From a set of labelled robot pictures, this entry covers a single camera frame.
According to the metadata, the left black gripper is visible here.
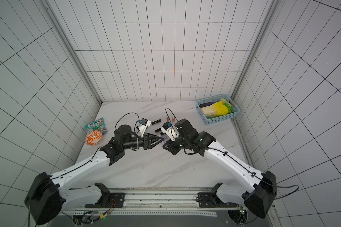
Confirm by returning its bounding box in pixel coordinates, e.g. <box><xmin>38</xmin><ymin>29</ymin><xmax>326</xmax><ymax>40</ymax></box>
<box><xmin>123</xmin><ymin>132</ymin><xmax>163</xmax><ymax>150</ymax></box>

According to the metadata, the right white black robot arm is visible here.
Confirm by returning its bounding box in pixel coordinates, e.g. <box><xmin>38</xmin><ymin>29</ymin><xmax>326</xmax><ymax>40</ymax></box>
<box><xmin>161</xmin><ymin>119</ymin><xmax>277</xmax><ymax>218</ymax></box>

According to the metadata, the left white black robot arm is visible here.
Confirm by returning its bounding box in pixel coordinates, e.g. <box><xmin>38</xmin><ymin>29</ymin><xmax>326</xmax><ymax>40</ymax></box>
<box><xmin>24</xmin><ymin>125</ymin><xmax>164</xmax><ymax>225</ymax></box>

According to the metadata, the clear acrylic lipstick organizer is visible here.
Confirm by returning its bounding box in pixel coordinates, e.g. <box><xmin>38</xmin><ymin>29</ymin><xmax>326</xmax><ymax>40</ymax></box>
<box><xmin>163</xmin><ymin>113</ymin><xmax>198</xmax><ymax>131</ymax></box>

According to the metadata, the lilac lipstick tube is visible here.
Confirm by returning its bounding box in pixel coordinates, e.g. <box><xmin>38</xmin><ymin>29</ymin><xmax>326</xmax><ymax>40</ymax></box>
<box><xmin>162</xmin><ymin>134</ymin><xmax>170</xmax><ymax>144</ymax></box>

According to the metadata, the black lipstick silver band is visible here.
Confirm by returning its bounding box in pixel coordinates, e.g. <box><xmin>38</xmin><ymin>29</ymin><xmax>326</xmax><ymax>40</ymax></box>
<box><xmin>151</xmin><ymin>119</ymin><xmax>162</xmax><ymax>125</ymax></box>

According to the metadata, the dark purple toy eggplant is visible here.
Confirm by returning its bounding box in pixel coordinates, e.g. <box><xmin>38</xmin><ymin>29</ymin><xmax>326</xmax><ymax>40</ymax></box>
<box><xmin>199</xmin><ymin>102</ymin><xmax>214</xmax><ymax>108</ymax></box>

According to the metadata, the light blue plastic basket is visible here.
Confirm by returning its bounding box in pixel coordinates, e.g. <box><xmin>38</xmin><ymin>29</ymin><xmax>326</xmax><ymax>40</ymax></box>
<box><xmin>196</xmin><ymin>94</ymin><xmax>240</xmax><ymax>125</ymax></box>

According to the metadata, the yellow toy napa cabbage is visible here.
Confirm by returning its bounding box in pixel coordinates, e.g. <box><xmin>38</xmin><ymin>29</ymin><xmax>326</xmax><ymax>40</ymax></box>
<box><xmin>201</xmin><ymin>101</ymin><xmax>228</xmax><ymax>118</ymax></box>

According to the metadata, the green toy vegetable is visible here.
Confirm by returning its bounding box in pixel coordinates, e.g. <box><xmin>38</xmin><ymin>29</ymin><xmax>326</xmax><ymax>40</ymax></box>
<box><xmin>220</xmin><ymin>98</ymin><xmax>234</xmax><ymax>114</ymax></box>

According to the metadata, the green snack packet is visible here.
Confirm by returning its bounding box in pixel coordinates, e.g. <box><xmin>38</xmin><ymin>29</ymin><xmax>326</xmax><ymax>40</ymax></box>
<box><xmin>85</xmin><ymin>118</ymin><xmax>108</xmax><ymax>134</ymax></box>

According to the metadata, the orange white patterned bowl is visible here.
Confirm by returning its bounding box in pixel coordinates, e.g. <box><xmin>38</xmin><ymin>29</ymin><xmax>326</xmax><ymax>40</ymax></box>
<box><xmin>84</xmin><ymin>130</ymin><xmax>103</xmax><ymax>146</ymax></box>

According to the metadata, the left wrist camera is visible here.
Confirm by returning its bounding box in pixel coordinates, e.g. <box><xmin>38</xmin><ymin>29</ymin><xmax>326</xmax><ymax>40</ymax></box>
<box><xmin>138</xmin><ymin>118</ymin><xmax>152</xmax><ymax>138</ymax></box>

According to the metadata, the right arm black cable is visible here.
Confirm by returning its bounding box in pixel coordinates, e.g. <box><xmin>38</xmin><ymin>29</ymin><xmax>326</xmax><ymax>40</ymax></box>
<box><xmin>164</xmin><ymin>107</ymin><xmax>300</xmax><ymax>226</ymax></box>

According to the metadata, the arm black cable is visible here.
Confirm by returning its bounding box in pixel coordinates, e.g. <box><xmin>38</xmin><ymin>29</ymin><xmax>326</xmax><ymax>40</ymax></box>
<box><xmin>164</xmin><ymin>107</ymin><xmax>300</xmax><ymax>226</ymax></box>
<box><xmin>61</xmin><ymin>112</ymin><xmax>141</xmax><ymax>226</ymax></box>

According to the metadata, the aluminium mounting rail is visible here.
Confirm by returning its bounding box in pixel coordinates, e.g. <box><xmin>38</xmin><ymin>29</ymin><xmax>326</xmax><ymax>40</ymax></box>
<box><xmin>49</xmin><ymin>187</ymin><xmax>273</xmax><ymax>218</ymax></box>

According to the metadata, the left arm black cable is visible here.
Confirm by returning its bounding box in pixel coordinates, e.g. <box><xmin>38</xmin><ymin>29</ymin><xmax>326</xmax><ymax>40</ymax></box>
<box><xmin>61</xmin><ymin>112</ymin><xmax>141</xmax><ymax>226</ymax></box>

